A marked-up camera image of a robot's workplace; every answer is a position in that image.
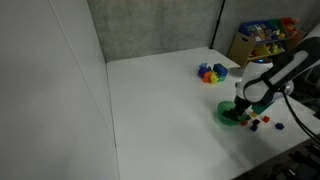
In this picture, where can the light blue toy piece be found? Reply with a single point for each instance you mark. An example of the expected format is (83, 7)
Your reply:
(202, 65)

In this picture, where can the orange block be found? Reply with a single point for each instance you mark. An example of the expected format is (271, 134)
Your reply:
(265, 119)

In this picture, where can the colourful toy storage shelf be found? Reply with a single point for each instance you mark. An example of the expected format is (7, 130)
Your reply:
(270, 35)

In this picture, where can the purple toy piece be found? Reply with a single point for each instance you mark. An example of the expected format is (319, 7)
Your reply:
(202, 71)

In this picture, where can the blue toy cube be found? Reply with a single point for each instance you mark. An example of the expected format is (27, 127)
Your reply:
(220, 69)

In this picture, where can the green toy base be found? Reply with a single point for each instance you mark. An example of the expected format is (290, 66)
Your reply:
(222, 79)

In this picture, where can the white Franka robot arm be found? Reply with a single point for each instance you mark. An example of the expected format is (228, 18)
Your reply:
(283, 71)

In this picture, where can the red block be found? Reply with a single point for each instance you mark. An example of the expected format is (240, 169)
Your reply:
(244, 123)

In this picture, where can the yellow toy piece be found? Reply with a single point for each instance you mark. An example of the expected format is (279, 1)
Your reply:
(213, 78)

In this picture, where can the green block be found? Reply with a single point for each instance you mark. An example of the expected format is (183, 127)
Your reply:
(248, 117)

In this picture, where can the blue block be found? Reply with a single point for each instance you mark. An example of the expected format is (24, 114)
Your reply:
(279, 126)
(254, 128)

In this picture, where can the yellow block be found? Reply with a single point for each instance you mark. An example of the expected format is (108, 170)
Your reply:
(254, 115)

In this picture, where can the orange toy piece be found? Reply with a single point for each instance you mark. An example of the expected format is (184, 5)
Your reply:
(206, 77)

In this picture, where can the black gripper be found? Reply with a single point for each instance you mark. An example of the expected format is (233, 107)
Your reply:
(242, 104)

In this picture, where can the dark block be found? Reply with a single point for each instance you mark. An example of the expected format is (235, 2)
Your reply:
(256, 122)

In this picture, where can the black pole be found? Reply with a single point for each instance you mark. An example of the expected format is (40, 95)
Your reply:
(217, 23)

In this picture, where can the green plastic bowl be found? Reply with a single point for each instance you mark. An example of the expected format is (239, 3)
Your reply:
(224, 117)

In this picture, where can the brown cardboard panel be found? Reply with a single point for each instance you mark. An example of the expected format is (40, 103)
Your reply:
(241, 49)

